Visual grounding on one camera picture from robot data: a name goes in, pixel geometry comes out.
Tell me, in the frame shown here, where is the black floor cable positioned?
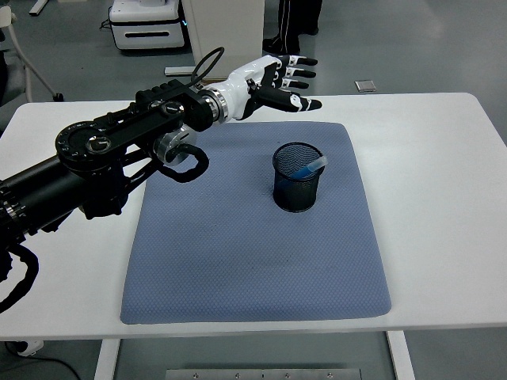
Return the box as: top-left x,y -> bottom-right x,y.
3,340 -> 82,380

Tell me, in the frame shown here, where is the white tube chair frame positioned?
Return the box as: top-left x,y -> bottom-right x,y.
0,7 -> 65,102

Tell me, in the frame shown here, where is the white column pedestal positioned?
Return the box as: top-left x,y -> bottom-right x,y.
181,0 -> 265,79

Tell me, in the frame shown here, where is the blue textured mat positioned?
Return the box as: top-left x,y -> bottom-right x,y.
120,121 -> 393,325

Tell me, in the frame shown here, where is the blue marker with clear cap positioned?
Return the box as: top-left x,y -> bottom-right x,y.
285,155 -> 329,181

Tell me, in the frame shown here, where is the person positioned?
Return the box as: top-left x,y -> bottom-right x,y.
261,0 -> 324,55

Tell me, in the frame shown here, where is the black mesh pen holder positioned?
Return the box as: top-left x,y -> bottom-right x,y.
271,142 -> 326,214

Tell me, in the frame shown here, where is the white power strip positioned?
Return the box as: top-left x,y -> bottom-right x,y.
15,339 -> 44,355

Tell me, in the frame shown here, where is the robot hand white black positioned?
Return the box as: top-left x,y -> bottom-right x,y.
216,55 -> 322,121

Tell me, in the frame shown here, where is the white table leg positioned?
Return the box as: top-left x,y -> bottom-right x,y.
93,339 -> 121,380
386,330 -> 416,380

